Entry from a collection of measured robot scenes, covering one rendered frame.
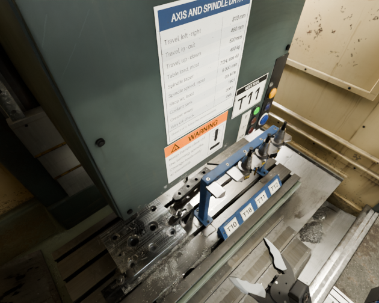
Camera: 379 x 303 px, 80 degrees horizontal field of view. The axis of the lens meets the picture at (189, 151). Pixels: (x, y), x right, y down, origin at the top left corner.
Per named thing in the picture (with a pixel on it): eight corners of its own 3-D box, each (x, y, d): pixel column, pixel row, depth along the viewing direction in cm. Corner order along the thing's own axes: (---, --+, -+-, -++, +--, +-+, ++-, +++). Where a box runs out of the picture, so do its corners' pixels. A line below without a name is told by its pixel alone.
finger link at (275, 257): (258, 243, 68) (269, 278, 62) (264, 236, 63) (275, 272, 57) (269, 242, 68) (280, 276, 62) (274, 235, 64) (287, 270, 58)
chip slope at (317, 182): (323, 201, 147) (344, 178, 128) (256, 279, 117) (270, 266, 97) (224, 130, 192) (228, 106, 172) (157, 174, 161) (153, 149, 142)
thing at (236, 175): (247, 177, 89) (247, 176, 88) (238, 184, 86) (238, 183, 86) (233, 166, 92) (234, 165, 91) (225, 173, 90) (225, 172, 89)
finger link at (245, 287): (225, 293, 59) (260, 302, 58) (228, 288, 55) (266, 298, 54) (226, 280, 61) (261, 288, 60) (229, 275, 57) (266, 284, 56)
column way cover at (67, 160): (145, 154, 137) (129, 77, 98) (68, 200, 116) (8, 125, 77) (141, 149, 139) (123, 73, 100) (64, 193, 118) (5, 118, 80)
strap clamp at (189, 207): (194, 217, 110) (194, 202, 99) (172, 235, 104) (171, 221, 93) (189, 213, 112) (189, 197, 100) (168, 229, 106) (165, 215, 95)
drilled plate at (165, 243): (186, 236, 100) (186, 232, 96) (129, 285, 87) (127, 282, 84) (156, 201, 111) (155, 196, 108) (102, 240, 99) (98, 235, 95)
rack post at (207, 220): (213, 220, 109) (220, 187, 87) (206, 227, 107) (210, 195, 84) (200, 206, 114) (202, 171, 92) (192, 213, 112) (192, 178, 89)
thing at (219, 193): (228, 193, 84) (228, 192, 83) (218, 201, 82) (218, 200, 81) (215, 181, 87) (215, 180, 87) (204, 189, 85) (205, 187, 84)
